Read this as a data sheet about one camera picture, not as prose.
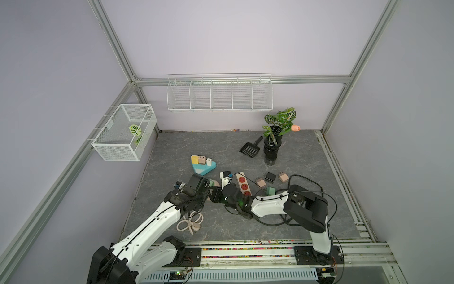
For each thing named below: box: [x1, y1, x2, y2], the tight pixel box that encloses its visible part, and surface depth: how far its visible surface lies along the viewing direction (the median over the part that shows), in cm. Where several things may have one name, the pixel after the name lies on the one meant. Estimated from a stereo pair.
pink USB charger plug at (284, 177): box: [279, 172, 290, 183], surface depth 98 cm
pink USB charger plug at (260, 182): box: [255, 178, 267, 188], surface depth 96 cm
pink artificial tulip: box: [290, 124, 301, 132], surface depth 86 cm
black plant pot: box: [263, 125, 283, 167], surface depth 105 cm
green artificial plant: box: [262, 107, 297, 145], surface depth 91 cm
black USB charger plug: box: [264, 171, 277, 184], surface depth 98 cm
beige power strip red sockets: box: [235, 171, 253, 198], surface depth 94 cm
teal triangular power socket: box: [190, 155, 217, 176], surface depth 101 cm
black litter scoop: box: [238, 136, 264, 158], surface depth 114 cm
